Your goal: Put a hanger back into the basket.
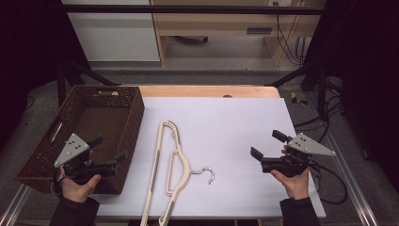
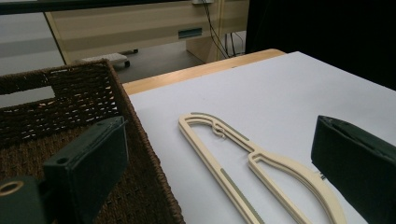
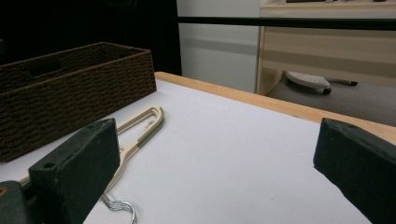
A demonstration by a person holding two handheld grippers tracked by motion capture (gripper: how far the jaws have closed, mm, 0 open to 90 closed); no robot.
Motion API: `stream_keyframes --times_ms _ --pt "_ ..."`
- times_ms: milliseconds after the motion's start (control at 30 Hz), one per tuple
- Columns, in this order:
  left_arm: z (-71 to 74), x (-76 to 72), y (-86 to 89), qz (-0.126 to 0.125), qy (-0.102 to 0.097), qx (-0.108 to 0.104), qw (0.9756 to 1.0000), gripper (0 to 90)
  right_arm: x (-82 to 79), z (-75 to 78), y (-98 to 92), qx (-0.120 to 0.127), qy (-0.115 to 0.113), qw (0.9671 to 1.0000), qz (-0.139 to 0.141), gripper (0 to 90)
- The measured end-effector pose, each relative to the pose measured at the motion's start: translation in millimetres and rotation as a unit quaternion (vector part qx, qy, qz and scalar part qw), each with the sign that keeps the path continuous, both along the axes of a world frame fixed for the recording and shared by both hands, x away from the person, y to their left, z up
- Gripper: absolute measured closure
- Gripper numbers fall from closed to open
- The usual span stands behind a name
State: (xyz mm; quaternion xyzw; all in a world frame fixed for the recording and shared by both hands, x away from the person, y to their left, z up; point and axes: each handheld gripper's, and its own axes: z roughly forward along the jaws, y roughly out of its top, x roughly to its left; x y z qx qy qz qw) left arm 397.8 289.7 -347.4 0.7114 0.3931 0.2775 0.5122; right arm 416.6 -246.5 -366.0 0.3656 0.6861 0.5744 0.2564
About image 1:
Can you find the white cabinet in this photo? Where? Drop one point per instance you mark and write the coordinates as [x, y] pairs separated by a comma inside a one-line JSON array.
[[116, 34]]

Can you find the person's left hand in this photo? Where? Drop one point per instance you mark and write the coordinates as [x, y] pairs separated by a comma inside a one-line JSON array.
[[76, 191]]

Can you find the black horizontal frame bar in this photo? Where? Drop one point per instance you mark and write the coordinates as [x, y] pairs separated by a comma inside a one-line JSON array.
[[188, 9]]

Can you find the white board mat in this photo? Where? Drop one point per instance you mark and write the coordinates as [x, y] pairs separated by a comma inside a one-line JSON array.
[[232, 132]]

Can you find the yellow and black tool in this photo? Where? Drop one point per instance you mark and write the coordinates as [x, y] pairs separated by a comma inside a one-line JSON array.
[[296, 100]]

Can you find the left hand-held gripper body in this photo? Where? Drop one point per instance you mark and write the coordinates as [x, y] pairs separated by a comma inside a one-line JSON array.
[[72, 150]]

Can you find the aluminium rail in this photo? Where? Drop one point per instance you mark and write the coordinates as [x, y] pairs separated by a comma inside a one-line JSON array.
[[14, 207], [351, 175]]

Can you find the black slanted frame strut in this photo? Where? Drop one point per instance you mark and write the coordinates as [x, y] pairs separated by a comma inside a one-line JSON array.
[[84, 72], [301, 73]]

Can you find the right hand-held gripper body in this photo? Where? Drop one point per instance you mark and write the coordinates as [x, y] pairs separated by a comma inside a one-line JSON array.
[[306, 145]]

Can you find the person's right hand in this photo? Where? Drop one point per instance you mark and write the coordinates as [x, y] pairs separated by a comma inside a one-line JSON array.
[[296, 186]]

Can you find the brown woven plastic basket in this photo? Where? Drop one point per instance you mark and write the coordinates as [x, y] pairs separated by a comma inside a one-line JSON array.
[[94, 113]]

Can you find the light wooden desk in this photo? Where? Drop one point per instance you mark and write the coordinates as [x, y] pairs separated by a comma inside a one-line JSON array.
[[213, 22]]

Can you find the black chair base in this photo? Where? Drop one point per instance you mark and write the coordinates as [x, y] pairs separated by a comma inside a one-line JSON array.
[[193, 39]]

